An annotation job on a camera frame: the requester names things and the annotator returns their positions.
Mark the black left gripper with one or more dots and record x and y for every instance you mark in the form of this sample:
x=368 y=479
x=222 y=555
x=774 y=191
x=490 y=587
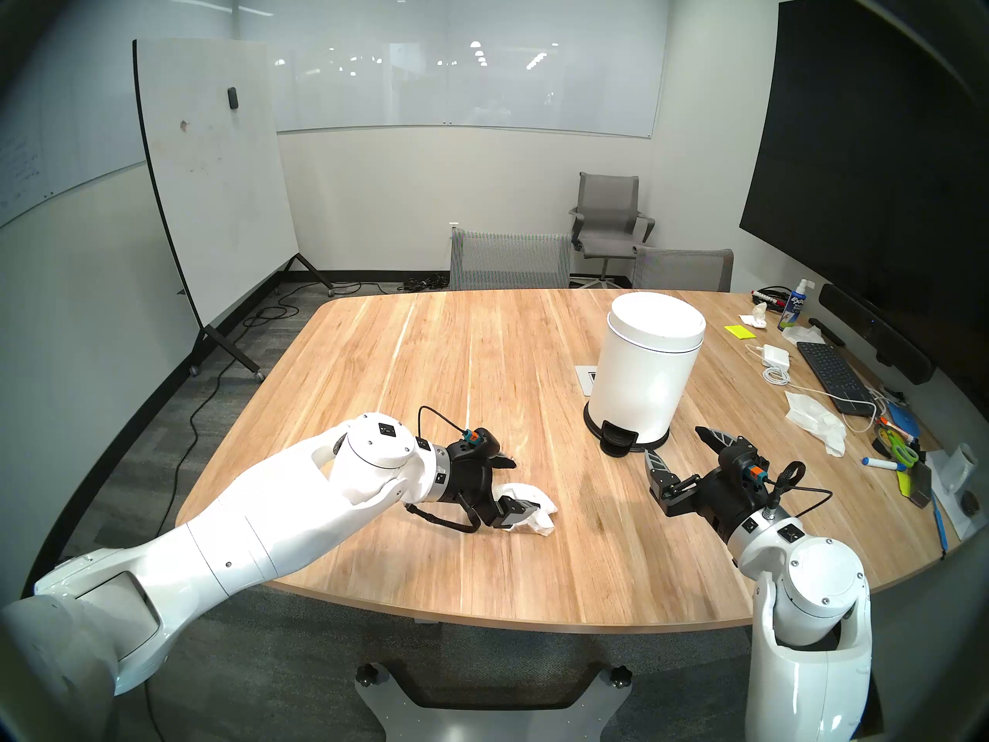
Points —
x=475 y=481

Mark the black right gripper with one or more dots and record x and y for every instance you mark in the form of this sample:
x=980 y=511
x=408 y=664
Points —
x=718 y=501

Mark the white wiping tissue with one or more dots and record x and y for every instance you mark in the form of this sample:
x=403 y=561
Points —
x=529 y=491

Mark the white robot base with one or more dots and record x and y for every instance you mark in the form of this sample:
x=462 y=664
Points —
x=494 y=717

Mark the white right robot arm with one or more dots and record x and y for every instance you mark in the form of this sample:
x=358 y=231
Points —
x=811 y=593

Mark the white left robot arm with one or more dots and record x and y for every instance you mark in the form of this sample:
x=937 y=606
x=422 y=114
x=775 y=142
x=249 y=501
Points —
x=270 y=516

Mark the large crumpled white tissue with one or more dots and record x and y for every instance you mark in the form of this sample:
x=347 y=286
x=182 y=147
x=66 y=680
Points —
x=815 y=420

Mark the small crumpled white tissue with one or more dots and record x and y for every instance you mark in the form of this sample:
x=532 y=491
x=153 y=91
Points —
x=756 y=315

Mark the flat white tissue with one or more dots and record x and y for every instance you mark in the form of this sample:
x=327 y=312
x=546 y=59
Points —
x=803 y=335

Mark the white pedal trash can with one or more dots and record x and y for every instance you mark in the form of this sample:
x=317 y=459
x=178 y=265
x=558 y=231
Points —
x=645 y=369

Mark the grey table outlet panel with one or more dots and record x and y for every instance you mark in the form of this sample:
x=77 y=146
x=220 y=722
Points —
x=585 y=379

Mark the white power adapter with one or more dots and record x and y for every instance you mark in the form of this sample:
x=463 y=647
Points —
x=776 y=355

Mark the yellow sticky notes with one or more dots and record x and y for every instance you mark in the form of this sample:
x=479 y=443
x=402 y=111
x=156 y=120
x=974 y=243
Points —
x=740 y=331

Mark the black keyboard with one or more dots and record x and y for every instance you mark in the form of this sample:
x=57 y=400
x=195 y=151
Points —
x=834 y=373

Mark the whiteboard cleaner spray bottle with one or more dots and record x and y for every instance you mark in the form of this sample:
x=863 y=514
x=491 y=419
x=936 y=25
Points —
x=793 y=311

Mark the bundle of whiteboard markers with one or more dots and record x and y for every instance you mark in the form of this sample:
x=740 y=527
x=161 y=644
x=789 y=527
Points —
x=769 y=294

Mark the grey fabric-back chair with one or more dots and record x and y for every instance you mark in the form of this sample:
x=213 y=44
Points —
x=684 y=270

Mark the blue capped marker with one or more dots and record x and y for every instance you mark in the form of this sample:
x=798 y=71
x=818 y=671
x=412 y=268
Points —
x=881 y=463

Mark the blue flat pad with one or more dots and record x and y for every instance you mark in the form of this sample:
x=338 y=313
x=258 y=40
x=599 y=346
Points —
x=902 y=422

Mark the black video soundbar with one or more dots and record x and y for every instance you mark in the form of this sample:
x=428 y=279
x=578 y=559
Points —
x=873 y=331

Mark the grey mesh-back chair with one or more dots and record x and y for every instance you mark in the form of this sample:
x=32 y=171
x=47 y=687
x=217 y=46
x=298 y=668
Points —
x=510 y=261

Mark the black and yellow block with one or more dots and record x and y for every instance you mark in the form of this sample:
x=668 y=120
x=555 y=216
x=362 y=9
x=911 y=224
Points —
x=918 y=485

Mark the grey swivel office chair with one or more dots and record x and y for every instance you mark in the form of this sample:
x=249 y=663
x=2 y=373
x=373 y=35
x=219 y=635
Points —
x=606 y=207

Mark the blue pen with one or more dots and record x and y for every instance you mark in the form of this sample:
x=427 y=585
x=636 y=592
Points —
x=939 y=524

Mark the white mug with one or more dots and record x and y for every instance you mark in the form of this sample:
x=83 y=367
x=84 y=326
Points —
x=963 y=466

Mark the black round cap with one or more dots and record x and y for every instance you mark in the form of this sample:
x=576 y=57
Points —
x=970 y=503

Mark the rolling whiteboard on stand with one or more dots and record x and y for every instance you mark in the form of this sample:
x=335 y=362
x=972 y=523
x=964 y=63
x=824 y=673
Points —
x=216 y=168

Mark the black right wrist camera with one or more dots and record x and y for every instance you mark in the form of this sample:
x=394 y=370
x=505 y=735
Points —
x=742 y=462

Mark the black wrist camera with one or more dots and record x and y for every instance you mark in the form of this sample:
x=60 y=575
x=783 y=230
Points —
x=742 y=462
x=480 y=443

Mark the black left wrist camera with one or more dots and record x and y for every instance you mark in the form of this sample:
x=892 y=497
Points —
x=480 y=443

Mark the large black wall screen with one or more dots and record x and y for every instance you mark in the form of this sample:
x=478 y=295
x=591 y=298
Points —
x=865 y=153

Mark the glass wall board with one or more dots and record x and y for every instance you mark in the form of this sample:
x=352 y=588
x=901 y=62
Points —
x=463 y=68

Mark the wall whiteboard with handwriting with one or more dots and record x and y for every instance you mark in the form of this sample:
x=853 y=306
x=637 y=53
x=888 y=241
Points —
x=46 y=153

